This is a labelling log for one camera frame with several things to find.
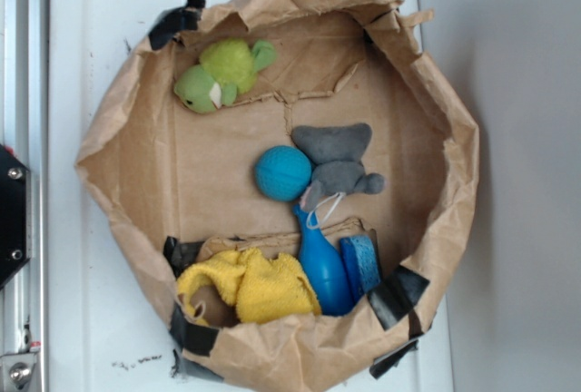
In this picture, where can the blue dimpled ball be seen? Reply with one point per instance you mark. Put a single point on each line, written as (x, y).
(282, 173)

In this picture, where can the grey plush elephant toy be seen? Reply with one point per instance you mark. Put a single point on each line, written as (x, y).
(336, 154)

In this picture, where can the blue sponge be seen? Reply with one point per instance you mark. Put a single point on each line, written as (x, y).
(361, 264)

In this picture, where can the brown paper bag bin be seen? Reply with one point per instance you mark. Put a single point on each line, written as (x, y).
(158, 170)

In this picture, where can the yellow terry cloth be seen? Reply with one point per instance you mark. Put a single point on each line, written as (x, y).
(260, 289)

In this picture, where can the green plush bird toy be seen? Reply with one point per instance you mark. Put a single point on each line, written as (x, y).
(226, 69)

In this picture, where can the white plastic tray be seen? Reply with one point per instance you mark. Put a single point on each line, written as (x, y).
(103, 335)

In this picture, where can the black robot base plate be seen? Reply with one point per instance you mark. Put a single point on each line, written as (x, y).
(15, 215)

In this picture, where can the aluminium frame rail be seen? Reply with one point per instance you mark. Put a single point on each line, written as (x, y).
(24, 67)

